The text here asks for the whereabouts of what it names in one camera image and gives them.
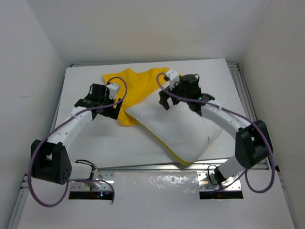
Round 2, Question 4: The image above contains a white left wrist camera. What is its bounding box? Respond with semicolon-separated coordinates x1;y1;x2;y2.
106;83;120;100

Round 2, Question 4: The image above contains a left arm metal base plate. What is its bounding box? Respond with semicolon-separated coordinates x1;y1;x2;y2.
69;173;114;201

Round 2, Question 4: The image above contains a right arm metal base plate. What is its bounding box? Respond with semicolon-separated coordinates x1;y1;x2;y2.
198;170;244;200

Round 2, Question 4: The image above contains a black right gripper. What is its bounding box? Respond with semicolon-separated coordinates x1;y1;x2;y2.
159;78;190;110

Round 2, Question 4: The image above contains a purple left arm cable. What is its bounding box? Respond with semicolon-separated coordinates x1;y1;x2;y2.
27;76;128;208

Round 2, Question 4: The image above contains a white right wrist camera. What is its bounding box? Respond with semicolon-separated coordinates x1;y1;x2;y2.
164;69;180;90

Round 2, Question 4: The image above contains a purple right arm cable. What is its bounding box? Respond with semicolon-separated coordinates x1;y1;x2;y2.
156;73;276;193

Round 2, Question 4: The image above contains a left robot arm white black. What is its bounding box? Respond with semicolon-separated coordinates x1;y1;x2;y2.
31;83;122;185

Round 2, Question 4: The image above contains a white front cover panel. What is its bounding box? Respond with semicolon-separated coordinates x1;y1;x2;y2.
18;172;294;229

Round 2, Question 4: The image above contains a white pillow with yellow edge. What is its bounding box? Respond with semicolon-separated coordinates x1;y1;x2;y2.
125;90;222;166

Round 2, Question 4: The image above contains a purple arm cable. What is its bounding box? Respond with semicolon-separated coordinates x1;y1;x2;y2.
27;76;128;208
156;73;276;193

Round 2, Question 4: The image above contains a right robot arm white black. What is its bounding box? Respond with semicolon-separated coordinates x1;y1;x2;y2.
157;70;273;186

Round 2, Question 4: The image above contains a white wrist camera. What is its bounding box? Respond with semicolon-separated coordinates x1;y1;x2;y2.
164;69;180;90
106;83;120;100

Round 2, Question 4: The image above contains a yellow pillowcase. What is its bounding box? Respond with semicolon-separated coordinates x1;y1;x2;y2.
102;67;170;126

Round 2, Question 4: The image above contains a black thin base cable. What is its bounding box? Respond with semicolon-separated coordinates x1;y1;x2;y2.
206;164;221;187

